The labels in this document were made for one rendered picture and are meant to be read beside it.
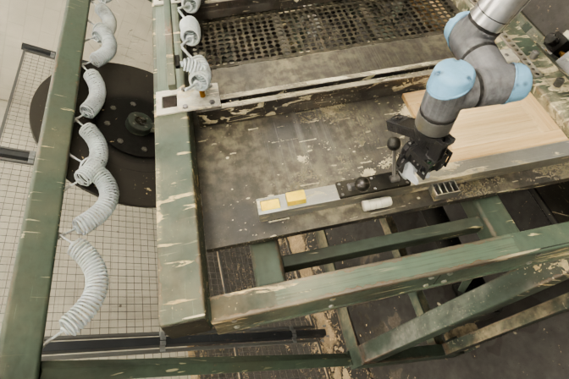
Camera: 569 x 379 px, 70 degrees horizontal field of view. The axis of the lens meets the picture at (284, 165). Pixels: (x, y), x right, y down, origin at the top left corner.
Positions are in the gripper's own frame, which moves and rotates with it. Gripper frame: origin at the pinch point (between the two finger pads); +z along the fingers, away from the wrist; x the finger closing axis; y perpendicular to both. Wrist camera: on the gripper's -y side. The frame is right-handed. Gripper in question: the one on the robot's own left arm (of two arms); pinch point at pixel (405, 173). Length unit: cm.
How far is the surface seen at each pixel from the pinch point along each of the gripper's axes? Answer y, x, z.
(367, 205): -1.2, -9.4, 9.4
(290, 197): -12.9, -26.4, 6.1
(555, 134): 9, 54, 10
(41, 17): -588, -89, 248
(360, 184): -2.1, -13.3, -3.4
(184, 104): -54, -38, 0
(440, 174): 2.2, 13.1, 8.1
